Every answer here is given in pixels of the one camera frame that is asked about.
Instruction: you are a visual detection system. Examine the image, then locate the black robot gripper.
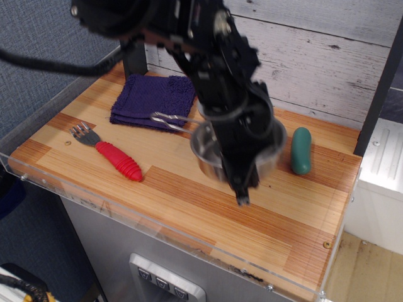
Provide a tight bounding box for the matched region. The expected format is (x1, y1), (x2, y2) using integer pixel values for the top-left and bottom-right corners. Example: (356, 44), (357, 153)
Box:
(196, 80), (273, 206)

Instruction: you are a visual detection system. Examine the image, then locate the silver metal pot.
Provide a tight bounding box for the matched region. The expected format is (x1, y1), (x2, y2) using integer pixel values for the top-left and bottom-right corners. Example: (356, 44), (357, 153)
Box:
(150, 112), (287, 187)

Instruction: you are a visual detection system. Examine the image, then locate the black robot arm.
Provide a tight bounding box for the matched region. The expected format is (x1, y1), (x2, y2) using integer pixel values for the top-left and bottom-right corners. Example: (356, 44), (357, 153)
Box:
(71, 1), (274, 205)

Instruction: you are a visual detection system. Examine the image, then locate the green toy pickle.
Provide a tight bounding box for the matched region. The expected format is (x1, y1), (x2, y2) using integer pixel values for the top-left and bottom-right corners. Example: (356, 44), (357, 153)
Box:
(290, 127), (312, 175)

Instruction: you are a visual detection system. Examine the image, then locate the white toy sink counter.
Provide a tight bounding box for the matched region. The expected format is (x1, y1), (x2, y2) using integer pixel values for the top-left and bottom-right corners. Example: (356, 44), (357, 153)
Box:
(344, 118), (402, 254)

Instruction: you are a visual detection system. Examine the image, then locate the grey dispenser button panel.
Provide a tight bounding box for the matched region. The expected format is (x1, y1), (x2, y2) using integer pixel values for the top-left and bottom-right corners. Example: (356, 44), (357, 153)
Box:
(129, 253), (207, 301)

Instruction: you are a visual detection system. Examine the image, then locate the purple folded towel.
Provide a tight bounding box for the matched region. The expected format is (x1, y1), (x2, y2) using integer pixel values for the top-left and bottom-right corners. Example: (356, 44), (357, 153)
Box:
(110, 74), (196, 132)

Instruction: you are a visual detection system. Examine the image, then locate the silver toy fridge cabinet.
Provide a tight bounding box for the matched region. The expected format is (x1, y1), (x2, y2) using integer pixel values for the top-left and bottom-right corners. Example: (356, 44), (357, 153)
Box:
(62, 199), (324, 301)

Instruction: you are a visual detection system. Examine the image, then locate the clear acrylic table guard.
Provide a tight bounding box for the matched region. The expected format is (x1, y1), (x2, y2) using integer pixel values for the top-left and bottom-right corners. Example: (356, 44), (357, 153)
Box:
(2, 64), (361, 301)

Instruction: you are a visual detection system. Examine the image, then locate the dark right frame post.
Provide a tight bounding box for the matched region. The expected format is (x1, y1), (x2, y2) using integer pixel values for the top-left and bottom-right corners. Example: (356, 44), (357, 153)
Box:
(354, 20), (402, 156)

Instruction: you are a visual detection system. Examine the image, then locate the dark frame post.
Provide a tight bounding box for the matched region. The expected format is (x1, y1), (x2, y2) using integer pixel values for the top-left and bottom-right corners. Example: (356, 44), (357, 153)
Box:
(354, 20), (402, 156)
(120, 41), (148, 78)

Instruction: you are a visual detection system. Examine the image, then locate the red handled metal fork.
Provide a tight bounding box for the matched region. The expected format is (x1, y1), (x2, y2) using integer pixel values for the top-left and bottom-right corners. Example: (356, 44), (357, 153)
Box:
(69, 121), (143, 181)

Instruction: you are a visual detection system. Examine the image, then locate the dark left frame post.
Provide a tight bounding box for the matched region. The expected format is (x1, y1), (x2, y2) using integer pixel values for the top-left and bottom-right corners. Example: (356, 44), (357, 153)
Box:
(120, 41), (148, 78)

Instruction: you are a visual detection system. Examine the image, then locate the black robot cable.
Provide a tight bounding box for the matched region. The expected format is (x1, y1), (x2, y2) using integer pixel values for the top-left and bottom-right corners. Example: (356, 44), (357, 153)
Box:
(0, 47), (123, 77)

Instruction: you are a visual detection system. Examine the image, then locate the black and yellow cable bundle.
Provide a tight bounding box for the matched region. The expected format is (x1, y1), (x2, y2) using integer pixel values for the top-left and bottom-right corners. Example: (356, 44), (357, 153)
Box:
(0, 263), (53, 302)

